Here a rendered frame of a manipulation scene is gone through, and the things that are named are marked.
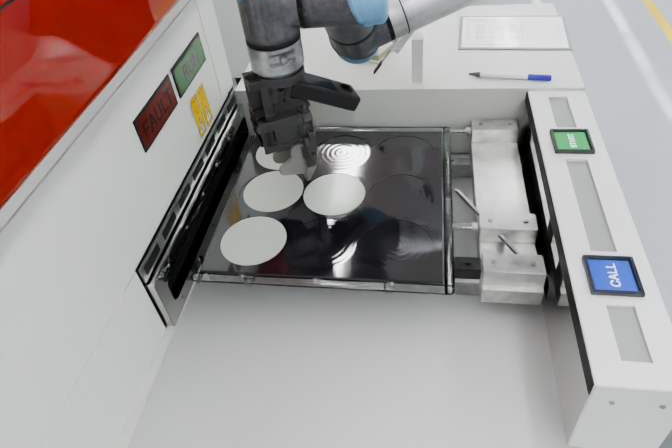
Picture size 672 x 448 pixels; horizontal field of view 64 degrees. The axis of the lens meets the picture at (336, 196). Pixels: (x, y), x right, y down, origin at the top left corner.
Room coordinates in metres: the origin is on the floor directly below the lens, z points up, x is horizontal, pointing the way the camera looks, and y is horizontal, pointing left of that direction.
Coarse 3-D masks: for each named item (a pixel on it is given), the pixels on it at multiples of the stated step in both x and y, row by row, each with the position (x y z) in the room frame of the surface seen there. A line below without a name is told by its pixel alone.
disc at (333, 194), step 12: (324, 180) 0.69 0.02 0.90; (336, 180) 0.68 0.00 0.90; (348, 180) 0.68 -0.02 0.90; (312, 192) 0.66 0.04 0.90; (324, 192) 0.66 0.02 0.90; (336, 192) 0.65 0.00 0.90; (348, 192) 0.65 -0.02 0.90; (360, 192) 0.65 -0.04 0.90; (312, 204) 0.63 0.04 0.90; (324, 204) 0.63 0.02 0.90; (336, 204) 0.62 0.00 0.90; (348, 204) 0.62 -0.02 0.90
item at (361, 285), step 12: (192, 276) 0.51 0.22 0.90; (204, 276) 0.51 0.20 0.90; (216, 276) 0.50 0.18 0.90; (228, 276) 0.50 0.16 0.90; (252, 276) 0.50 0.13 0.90; (264, 276) 0.49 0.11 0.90; (276, 276) 0.49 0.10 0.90; (324, 288) 0.47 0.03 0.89; (336, 288) 0.46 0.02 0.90; (348, 288) 0.46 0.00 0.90; (360, 288) 0.45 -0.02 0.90; (372, 288) 0.45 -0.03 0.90; (384, 288) 0.45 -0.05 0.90; (396, 288) 0.45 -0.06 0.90; (408, 288) 0.44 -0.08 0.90; (420, 288) 0.44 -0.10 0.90; (432, 288) 0.44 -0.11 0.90; (444, 288) 0.43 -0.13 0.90
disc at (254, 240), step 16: (240, 224) 0.61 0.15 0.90; (256, 224) 0.60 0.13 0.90; (272, 224) 0.60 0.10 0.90; (224, 240) 0.58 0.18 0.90; (240, 240) 0.57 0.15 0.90; (256, 240) 0.57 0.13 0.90; (272, 240) 0.56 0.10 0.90; (224, 256) 0.54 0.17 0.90; (240, 256) 0.54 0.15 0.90; (256, 256) 0.54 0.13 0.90; (272, 256) 0.53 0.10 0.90
